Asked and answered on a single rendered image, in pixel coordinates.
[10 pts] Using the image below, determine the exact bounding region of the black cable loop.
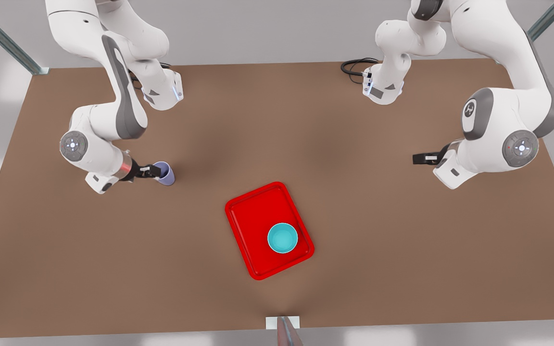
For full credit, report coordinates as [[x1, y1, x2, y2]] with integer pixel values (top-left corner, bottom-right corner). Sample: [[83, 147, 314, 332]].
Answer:
[[340, 58, 382, 87]]

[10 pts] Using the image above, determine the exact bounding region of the silver frame post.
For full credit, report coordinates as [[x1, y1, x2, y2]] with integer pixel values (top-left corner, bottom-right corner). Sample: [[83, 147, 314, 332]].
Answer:
[[527, 0, 554, 42], [0, 0, 50, 76], [265, 315, 304, 346]]

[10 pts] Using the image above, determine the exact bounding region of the teal bowl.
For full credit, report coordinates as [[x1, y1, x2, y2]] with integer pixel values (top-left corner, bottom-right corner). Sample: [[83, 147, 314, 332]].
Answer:
[[267, 222, 300, 255]]

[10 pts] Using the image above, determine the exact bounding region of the lavender purple cup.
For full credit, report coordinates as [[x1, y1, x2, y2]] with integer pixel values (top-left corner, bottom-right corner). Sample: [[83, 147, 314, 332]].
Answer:
[[154, 161, 176, 186]]

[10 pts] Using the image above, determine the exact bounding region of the red plastic tray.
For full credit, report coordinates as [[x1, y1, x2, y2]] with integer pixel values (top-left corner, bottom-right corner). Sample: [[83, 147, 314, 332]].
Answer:
[[225, 181, 316, 281]]

